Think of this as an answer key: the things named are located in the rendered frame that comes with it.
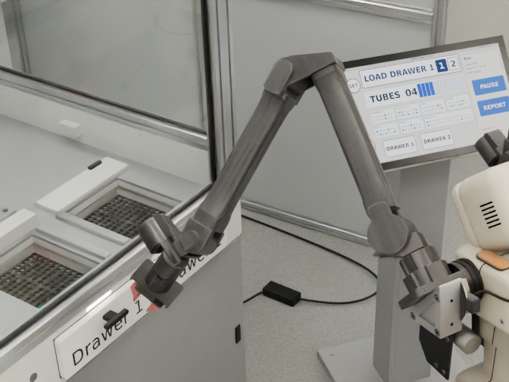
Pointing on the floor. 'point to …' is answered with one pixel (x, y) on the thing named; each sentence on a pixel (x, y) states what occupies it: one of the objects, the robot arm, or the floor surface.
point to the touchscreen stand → (413, 355)
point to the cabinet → (184, 333)
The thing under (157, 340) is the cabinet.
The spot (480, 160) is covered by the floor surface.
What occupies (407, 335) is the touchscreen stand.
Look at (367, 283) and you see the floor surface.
